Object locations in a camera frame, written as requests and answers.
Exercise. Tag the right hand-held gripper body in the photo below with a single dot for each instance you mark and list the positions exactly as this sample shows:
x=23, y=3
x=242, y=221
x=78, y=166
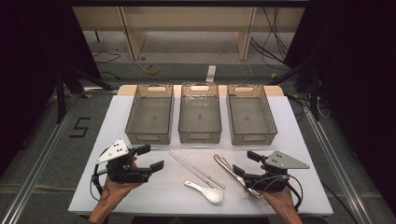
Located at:
x=271, y=182

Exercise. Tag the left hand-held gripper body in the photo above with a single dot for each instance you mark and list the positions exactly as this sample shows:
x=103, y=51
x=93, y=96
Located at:
x=120, y=169

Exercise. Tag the metal fork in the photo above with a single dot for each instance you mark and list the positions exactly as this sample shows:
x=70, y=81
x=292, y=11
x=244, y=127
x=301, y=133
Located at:
x=225, y=169

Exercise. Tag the metal chopstick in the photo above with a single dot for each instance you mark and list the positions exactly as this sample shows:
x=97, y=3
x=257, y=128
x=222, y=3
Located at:
x=190, y=168
x=199, y=170

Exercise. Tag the clear grey plastic bin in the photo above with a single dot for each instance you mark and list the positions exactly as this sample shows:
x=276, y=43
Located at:
x=151, y=116
x=250, y=116
x=200, y=116

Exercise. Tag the white ceramic spoon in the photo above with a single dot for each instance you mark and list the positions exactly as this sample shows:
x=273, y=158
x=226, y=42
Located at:
x=213, y=195

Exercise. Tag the person's right hand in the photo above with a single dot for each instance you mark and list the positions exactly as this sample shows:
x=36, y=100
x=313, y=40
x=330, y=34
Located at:
x=281, y=199

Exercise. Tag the person's left hand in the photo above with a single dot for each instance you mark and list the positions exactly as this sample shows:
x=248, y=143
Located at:
x=116, y=190

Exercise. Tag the yellow tape roll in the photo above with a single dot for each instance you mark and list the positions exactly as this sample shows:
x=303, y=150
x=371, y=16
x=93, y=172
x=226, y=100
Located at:
x=152, y=70

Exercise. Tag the black metal stand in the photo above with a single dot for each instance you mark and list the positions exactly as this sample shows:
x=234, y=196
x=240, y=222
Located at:
x=60, y=93
x=314, y=93

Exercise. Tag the white power strip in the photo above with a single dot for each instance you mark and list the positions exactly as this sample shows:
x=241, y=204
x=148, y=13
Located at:
x=211, y=73

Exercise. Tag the black curtain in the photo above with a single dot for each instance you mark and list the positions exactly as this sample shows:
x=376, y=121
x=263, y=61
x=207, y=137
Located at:
x=358, y=93
x=28, y=77

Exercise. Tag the beige wooden shelf unit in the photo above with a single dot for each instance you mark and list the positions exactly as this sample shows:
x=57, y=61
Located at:
x=186, y=18

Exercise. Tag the metal floor rail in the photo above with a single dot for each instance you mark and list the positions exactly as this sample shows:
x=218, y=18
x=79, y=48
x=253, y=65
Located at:
x=34, y=174
x=336, y=168

